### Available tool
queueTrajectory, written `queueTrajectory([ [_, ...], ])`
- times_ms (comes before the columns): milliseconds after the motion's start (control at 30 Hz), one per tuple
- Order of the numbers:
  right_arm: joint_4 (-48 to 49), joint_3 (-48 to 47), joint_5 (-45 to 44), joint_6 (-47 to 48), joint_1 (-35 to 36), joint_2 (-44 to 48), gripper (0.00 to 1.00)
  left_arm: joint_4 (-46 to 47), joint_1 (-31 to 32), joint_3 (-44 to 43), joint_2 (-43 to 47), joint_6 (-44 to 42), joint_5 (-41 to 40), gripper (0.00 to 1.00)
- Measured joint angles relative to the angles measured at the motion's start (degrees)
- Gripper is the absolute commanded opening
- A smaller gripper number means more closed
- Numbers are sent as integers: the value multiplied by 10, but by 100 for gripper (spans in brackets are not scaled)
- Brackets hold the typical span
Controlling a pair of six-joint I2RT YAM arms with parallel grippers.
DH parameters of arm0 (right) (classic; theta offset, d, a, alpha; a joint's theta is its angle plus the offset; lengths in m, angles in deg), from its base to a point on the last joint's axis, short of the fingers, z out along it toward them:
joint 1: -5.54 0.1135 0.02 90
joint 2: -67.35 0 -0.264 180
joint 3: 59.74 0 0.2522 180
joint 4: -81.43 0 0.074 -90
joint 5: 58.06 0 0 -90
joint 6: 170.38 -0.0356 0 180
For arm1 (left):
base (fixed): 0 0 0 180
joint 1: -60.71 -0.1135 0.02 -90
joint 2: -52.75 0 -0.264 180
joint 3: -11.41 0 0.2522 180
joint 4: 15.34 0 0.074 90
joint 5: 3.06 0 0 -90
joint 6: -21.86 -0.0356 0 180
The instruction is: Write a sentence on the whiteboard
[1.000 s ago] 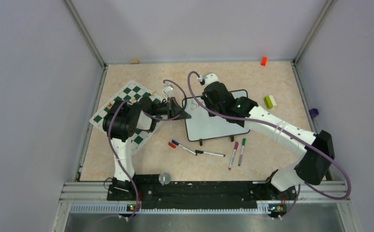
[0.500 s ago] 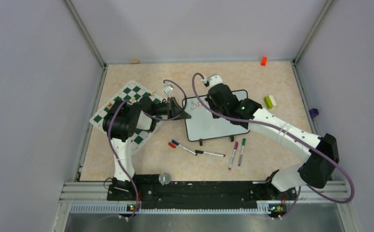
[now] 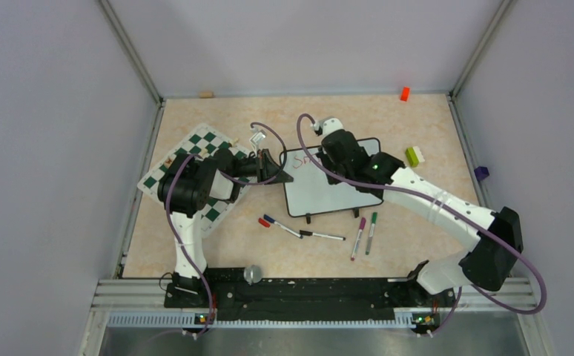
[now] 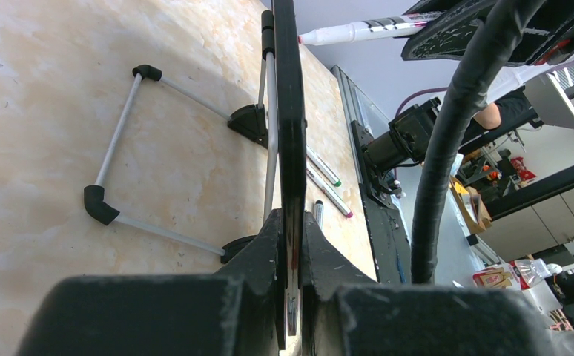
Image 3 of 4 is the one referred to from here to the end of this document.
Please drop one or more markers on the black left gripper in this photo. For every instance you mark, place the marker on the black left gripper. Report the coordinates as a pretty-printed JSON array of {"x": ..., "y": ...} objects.
[{"x": 266, "y": 168}]

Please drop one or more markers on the blue cap whiteboard marker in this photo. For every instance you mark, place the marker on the blue cap whiteboard marker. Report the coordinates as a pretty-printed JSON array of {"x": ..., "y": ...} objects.
[{"x": 283, "y": 227}]

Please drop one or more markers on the green cap whiteboard marker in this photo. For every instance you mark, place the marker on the green cap whiteboard marker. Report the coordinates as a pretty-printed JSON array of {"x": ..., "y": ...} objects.
[{"x": 371, "y": 233}]

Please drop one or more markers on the green and white brick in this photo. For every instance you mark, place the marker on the green and white brick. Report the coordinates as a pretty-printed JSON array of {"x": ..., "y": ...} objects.
[{"x": 414, "y": 156}]

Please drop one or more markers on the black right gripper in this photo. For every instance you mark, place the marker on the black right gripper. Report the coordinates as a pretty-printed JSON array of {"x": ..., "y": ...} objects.
[{"x": 325, "y": 157}]

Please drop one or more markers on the magenta cap whiteboard marker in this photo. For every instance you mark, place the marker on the magenta cap whiteboard marker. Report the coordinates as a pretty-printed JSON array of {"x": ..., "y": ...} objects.
[{"x": 358, "y": 238}]

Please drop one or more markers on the black cap whiteboard marker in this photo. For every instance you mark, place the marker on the black cap whiteboard marker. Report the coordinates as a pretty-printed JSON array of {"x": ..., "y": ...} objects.
[{"x": 306, "y": 233}]

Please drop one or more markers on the white whiteboard black frame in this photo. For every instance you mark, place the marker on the white whiteboard black frame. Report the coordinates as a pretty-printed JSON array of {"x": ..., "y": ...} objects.
[{"x": 310, "y": 193}]

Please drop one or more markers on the red marker cap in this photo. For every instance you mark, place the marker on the red marker cap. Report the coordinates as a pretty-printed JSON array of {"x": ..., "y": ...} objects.
[{"x": 264, "y": 223}]

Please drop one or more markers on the purple block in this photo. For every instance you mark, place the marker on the purple block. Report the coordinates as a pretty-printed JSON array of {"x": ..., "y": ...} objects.
[{"x": 481, "y": 173}]

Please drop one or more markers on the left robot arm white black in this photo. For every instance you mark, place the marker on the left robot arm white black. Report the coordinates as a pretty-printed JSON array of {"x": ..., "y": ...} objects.
[{"x": 185, "y": 189}]

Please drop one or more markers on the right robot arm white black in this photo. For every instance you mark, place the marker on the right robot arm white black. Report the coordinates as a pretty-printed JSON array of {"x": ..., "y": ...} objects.
[{"x": 483, "y": 262}]

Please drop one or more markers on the grey round knob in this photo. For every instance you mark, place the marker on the grey round knob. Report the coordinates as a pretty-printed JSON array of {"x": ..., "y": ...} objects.
[{"x": 252, "y": 274}]

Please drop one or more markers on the orange block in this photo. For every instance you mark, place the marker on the orange block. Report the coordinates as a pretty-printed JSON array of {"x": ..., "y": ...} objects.
[{"x": 405, "y": 94}]

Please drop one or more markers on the wooden block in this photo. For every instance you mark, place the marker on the wooden block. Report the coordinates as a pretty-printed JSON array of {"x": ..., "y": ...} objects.
[{"x": 206, "y": 94}]

